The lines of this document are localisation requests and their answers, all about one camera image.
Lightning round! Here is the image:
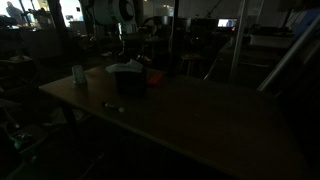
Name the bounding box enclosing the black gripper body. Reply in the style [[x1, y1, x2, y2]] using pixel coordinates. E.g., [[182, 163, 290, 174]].
[[116, 22, 135, 36]]

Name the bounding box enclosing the white towel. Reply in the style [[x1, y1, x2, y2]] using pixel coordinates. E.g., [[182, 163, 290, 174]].
[[105, 58, 145, 75]]

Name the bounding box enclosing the red flat object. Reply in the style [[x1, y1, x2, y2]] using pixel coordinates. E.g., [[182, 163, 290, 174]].
[[147, 71, 165, 89]]

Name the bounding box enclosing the black box container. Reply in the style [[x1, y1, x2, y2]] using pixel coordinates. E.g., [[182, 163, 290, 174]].
[[114, 68, 148, 98]]

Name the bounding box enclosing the white cup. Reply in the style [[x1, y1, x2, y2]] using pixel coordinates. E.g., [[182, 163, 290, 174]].
[[71, 64, 88, 86]]

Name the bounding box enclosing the round wooden stool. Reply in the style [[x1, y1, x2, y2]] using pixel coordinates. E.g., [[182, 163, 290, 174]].
[[179, 52, 205, 77]]

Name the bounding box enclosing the black and white marker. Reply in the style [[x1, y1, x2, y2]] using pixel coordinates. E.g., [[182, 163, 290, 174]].
[[101, 101, 126, 114]]

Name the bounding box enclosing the lit computer monitor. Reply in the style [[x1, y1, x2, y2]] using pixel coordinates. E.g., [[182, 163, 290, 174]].
[[216, 17, 239, 29]]

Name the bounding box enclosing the upright metal pole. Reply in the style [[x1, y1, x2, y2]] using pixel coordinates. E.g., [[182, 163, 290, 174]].
[[229, 0, 252, 84]]

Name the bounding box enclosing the slanted metal bar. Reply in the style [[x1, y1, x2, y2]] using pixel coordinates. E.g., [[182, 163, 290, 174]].
[[256, 14, 320, 93]]

